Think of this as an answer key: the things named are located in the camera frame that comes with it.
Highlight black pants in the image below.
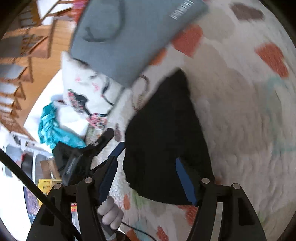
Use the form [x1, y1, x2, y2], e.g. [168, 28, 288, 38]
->
[123, 69, 215, 205]

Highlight grey gloved hand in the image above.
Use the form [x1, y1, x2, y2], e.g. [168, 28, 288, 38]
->
[97, 196, 123, 231]

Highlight yellow box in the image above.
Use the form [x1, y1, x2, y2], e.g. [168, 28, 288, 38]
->
[38, 179, 62, 196]

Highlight white printed pillow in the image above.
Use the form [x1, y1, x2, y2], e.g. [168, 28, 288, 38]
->
[60, 51, 125, 130]

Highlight teal star cloth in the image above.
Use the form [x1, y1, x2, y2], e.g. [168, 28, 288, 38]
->
[38, 102, 86, 150]

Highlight grey laptop bag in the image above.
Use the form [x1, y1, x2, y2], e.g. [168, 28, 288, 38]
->
[70, 1, 208, 87]

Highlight heart pattern quilt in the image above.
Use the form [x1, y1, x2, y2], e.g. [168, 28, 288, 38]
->
[144, 1, 295, 240]

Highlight black cable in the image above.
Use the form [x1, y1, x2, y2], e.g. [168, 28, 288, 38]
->
[0, 148, 83, 241]

